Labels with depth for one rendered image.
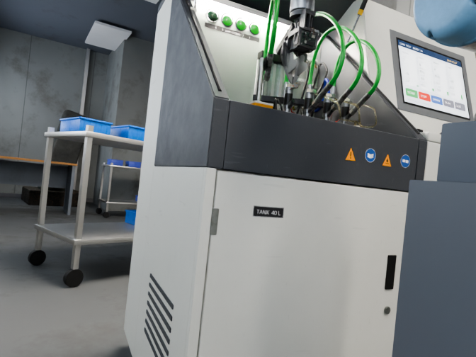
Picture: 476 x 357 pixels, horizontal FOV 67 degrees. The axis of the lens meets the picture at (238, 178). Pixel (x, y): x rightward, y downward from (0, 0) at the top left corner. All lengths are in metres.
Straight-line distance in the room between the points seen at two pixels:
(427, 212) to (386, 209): 0.46
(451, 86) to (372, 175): 0.87
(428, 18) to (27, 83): 8.12
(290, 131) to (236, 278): 0.38
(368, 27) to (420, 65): 0.29
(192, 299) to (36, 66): 7.91
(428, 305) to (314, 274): 0.38
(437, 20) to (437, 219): 0.30
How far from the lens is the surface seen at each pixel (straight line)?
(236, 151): 0.83
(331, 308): 1.06
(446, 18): 0.64
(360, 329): 1.15
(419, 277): 0.68
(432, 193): 0.67
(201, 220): 0.81
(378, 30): 1.65
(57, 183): 6.64
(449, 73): 1.88
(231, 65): 1.47
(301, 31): 1.17
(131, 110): 7.09
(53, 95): 8.46
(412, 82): 1.66
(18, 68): 8.53
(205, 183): 0.81
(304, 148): 0.93
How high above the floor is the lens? 0.76
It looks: 1 degrees up
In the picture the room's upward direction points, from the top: 6 degrees clockwise
